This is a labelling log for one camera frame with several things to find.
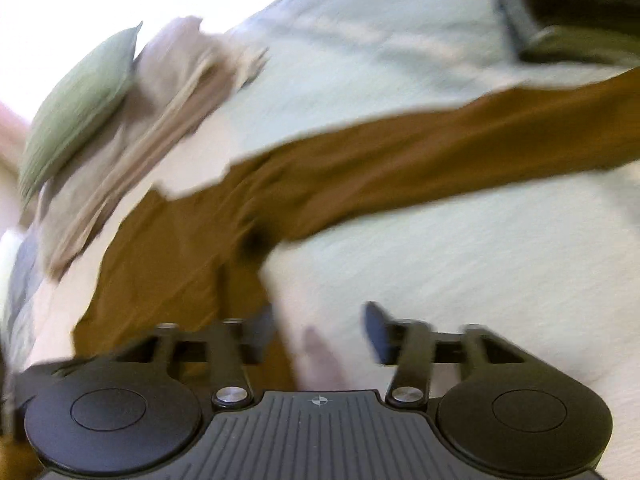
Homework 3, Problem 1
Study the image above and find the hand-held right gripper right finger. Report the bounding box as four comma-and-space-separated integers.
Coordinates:
364, 301, 526, 407

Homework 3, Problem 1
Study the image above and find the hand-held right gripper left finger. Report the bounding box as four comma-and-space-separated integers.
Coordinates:
117, 305, 276, 408

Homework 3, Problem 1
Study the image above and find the brown coat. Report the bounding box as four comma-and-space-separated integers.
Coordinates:
72, 65, 640, 391

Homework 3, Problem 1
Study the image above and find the stack of folded clothes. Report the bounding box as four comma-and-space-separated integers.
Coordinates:
489, 0, 640, 66

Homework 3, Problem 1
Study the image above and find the pale pink quilted bedspread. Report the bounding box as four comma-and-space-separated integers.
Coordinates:
27, 105, 640, 466

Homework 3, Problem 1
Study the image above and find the blue-grey cloth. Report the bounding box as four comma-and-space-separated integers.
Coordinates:
0, 237, 53, 366

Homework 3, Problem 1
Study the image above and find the folded beige blanket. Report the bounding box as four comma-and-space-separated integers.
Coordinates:
39, 16, 271, 281

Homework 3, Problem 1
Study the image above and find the light blue bed sheet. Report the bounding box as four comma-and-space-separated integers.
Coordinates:
220, 0, 640, 161

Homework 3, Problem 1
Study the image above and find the green pillow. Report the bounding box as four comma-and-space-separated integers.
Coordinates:
19, 21, 144, 206

